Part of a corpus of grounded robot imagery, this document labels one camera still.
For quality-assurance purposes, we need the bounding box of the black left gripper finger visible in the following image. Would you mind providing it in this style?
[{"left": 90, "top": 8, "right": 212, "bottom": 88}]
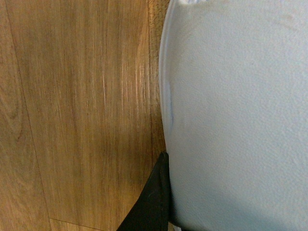
[{"left": 117, "top": 152, "right": 171, "bottom": 231}]

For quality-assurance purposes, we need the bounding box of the light blue slipper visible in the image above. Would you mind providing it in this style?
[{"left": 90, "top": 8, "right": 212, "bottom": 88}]
[{"left": 159, "top": 0, "right": 308, "bottom": 231}]

